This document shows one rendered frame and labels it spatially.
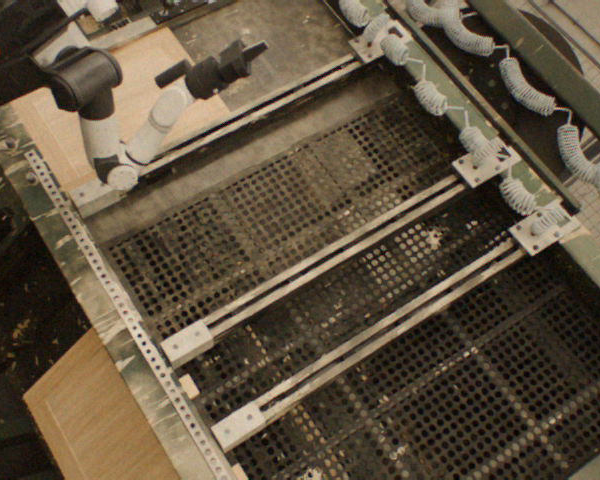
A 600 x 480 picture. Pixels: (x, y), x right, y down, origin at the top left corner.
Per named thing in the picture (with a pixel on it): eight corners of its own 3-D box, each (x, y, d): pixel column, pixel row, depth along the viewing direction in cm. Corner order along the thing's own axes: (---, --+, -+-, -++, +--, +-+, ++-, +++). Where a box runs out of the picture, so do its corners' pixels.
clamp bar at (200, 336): (158, 345, 194) (148, 314, 172) (489, 154, 228) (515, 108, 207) (177, 376, 191) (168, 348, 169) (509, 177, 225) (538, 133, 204)
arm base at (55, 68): (79, 127, 167) (74, 87, 158) (40, 101, 171) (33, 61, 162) (125, 98, 176) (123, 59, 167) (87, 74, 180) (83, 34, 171)
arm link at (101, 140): (95, 196, 187) (82, 128, 170) (85, 165, 195) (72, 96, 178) (139, 187, 190) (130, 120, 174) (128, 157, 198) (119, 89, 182)
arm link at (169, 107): (191, 99, 176) (162, 139, 181) (200, 90, 184) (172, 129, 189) (169, 81, 175) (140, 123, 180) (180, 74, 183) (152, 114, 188)
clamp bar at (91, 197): (69, 198, 212) (49, 153, 190) (389, 40, 246) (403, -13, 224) (85, 224, 208) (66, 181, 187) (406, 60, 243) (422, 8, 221)
